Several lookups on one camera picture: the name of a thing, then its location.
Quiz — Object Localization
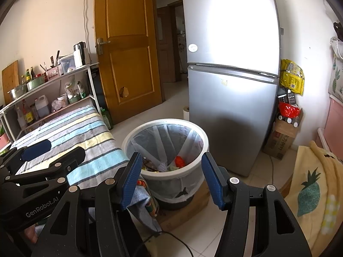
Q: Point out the grey blue cloth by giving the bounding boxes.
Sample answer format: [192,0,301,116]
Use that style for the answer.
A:
[129,185,162,233]

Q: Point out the large green plastic bottle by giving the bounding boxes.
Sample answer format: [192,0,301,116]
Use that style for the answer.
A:
[100,108,113,129]

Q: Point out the pink cabinet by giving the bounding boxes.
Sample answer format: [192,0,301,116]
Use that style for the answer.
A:
[317,96,343,156]

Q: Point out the steel mixing bowl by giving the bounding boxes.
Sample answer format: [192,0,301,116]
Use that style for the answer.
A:
[8,84,28,99]

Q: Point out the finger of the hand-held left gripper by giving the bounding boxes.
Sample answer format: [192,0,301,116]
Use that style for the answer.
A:
[0,139,52,178]
[5,147,86,197]

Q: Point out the clear plastic bottle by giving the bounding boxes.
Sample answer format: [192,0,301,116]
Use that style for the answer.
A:
[16,106,27,129]

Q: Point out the white metal shelf rack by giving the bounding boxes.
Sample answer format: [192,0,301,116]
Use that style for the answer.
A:
[0,62,101,146]

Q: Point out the pink utensil holder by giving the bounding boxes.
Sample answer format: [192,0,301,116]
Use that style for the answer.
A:
[44,66,61,81]

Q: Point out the wooden cutting board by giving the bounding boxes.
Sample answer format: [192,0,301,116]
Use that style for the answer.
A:
[1,60,20,105]

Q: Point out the white electric kettle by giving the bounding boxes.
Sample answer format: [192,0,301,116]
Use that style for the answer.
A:
[73,41,91,69]

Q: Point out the cardboard box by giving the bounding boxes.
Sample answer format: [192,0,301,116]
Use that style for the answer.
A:
[263,108,303,160]

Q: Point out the white plastic bin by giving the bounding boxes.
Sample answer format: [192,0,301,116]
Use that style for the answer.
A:
[121,119,209,211]

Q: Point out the colourful woven cloth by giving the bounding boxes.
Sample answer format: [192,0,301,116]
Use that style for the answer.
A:
[137,179,161,217]

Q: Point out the white wall cable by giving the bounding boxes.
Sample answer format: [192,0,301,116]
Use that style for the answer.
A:
[84,0,91,43]

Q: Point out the striped tablecloth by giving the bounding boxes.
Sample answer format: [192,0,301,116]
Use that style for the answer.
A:
[9,105,129,193]

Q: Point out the clear plastic storage container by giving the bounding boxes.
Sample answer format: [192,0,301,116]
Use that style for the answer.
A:
[58,55,75,74]

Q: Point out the black floor cable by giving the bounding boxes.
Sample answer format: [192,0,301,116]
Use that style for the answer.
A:
[142,230,193,257]

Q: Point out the flat cardboard sheet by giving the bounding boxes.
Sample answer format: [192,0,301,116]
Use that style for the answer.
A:
[157,182,211,232]

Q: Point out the yellow hanging bags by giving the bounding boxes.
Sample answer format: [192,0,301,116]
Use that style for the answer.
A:
[280,59,305,95]

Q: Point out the black packets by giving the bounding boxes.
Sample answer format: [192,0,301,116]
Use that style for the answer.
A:
[277,90,298,105]

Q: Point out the white jug dark liquid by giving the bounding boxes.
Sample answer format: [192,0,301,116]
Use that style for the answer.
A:
[35,96,50,118]

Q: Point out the pineapple print blanket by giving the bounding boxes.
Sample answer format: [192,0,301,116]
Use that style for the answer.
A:
[284,140,343,249]

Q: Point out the red crinkled packet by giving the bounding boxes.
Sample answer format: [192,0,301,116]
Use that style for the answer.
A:
[279,103,300,118]

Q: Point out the wooden door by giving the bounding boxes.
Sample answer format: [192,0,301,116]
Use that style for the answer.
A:
[94,0,163,125]

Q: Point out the silver refrigerator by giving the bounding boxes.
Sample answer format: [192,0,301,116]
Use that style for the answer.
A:
[180,0,284,178]

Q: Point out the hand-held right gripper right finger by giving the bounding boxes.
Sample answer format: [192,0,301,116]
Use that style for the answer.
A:
[202,152,313,257]

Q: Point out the translucent bin liner bag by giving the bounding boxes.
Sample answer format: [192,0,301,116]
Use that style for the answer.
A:
[126,123,205,206]

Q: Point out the green enamel basin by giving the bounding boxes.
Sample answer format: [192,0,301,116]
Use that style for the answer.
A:
[26,76,45,90]

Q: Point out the red label sauce bottle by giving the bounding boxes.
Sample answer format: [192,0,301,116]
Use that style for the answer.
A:
[23,100,35,125]

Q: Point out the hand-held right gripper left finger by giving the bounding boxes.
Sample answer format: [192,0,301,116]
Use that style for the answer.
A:
[31,152,145,257]

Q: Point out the pineapple print cushion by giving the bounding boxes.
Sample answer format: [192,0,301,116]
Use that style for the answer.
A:
[329,37,343,102]

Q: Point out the white food bag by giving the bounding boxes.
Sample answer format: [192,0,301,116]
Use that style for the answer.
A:
[65,78,79,98]

